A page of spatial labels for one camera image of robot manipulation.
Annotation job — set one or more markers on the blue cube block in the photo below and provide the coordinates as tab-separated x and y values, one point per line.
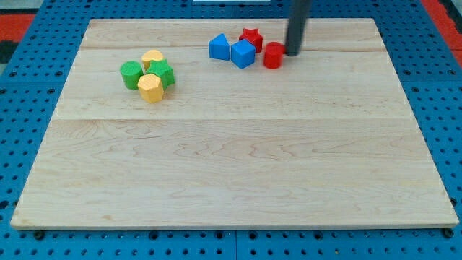
243	53

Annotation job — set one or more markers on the blue triangle block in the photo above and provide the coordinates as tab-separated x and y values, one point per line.
219	48

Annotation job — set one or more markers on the light wooden board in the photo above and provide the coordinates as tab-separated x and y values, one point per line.
327	141

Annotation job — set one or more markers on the red cylinder block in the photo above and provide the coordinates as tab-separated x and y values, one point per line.
273	55

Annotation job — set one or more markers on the yellow hexagon block front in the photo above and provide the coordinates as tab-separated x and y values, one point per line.
151	88

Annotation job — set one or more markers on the green star block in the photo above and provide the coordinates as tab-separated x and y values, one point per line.
164	71

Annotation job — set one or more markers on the red star block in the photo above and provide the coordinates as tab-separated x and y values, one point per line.
254	37

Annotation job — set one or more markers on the yellow block rear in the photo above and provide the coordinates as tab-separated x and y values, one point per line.
149	56

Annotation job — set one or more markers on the green cylinder block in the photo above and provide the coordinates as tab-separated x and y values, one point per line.
131	72

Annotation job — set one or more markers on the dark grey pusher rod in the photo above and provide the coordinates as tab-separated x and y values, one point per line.
300	11

